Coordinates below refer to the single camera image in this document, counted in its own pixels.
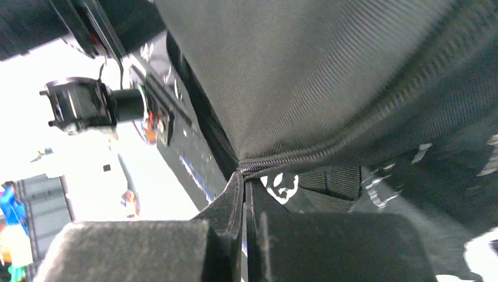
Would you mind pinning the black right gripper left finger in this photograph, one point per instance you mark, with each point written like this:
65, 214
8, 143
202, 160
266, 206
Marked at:
205, 248

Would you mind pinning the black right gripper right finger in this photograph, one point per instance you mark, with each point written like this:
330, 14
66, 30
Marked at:
287, 246

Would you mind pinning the black backpack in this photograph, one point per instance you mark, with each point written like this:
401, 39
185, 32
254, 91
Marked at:
300, 86

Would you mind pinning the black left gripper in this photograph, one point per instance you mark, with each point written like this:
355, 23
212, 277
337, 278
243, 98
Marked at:
109, 28

